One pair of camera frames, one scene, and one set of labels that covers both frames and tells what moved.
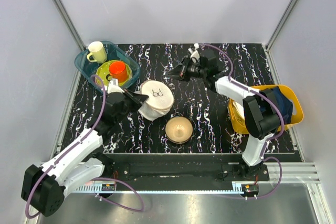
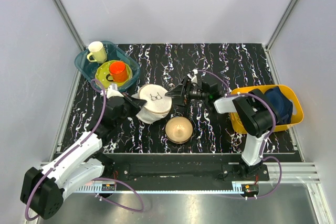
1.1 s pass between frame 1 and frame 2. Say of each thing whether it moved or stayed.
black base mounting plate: stayed
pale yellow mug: stayed
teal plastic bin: stayed
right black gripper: moved
